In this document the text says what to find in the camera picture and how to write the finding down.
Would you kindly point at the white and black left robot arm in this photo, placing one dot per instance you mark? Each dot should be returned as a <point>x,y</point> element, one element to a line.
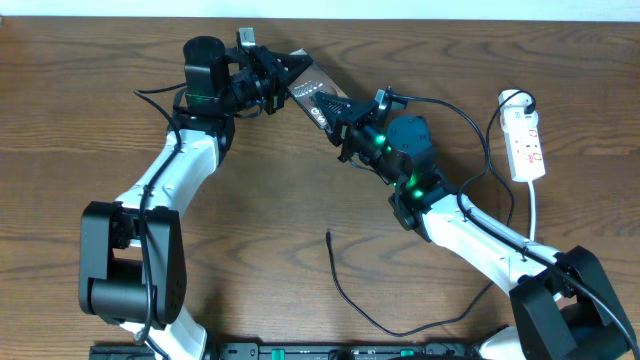
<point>132,264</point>

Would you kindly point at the white power strip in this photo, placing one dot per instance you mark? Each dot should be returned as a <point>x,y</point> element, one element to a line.
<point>519,123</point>

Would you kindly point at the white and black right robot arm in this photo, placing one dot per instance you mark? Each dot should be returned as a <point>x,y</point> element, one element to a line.
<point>563,304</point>

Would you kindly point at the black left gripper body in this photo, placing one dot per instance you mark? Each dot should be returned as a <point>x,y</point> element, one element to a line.
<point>267,80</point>

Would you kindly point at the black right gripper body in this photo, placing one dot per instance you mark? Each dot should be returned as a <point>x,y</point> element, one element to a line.
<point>364,139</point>

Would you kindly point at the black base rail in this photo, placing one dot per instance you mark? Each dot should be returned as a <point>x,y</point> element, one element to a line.
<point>253,351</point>

